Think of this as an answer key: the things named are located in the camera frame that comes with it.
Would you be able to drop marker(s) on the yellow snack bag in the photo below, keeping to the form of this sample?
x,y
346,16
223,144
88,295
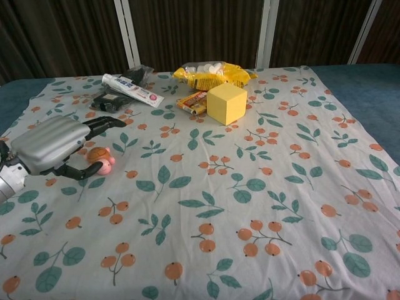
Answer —
x,y
215,75

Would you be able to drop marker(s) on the black packaged item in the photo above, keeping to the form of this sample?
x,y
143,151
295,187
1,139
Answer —
x,y
120,90

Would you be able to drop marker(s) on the orange pink turtle toy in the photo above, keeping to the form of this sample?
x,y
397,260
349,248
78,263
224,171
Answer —
x,y
101,160

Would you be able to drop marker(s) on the floral patterned tablecloth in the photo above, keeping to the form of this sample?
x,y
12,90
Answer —
x,y
200,187

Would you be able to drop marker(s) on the yellow foam cube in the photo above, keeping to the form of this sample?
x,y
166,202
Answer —
x,y
226,103

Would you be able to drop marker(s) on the white partition frame post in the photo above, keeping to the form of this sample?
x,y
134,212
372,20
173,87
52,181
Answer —
x,y
126,32
364,31
267,32

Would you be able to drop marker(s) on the white toothpaste tube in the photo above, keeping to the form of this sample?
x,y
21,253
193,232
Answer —
x,y
132,90

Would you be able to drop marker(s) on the orange candy bar wrapper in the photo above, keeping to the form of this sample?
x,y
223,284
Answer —
x,y
193,102

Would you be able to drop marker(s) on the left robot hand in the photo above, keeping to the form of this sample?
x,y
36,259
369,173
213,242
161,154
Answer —
x,y
50,147

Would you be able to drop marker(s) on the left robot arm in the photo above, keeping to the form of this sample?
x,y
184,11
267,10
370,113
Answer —
x,y
9,181

